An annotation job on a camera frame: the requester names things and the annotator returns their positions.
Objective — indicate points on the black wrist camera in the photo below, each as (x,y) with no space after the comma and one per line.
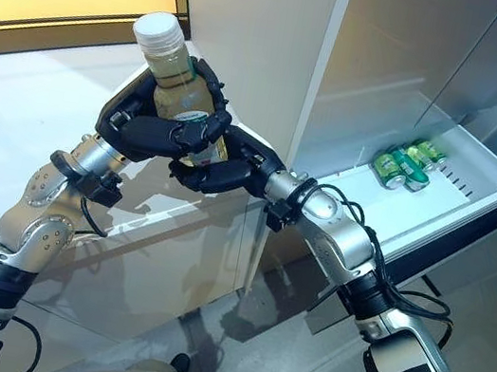
(103,189)
(279,218)

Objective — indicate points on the white counter cabinet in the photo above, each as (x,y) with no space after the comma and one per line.
(28,99)

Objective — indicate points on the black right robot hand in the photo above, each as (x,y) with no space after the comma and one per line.
(242,165)

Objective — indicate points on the light green drink can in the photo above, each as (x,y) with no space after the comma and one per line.
(427,152)
(389,167)

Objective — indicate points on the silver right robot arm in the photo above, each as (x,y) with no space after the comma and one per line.
(344,241)

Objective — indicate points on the white tall cabinet panel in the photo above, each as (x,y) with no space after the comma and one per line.
(257,28)

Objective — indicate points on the black left robot foot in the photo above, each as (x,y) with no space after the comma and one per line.
(181,363)

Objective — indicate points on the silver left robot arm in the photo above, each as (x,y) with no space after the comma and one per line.
(38,231)

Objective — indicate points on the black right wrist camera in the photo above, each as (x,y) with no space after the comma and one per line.
(279,218)

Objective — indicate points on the white fridge drawer dark front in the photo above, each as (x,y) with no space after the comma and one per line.
(417,211)

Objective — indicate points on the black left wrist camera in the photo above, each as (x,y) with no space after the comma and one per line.
(103,189)

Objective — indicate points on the dark green drink can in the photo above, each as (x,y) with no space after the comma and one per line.
(412,174)

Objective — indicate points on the yellow drink bottle white cap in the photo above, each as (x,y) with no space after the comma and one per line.
(170,81)

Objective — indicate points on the stainless steel fridge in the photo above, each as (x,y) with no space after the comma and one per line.
(390,37)

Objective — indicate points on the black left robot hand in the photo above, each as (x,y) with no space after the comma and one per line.
(133,132)

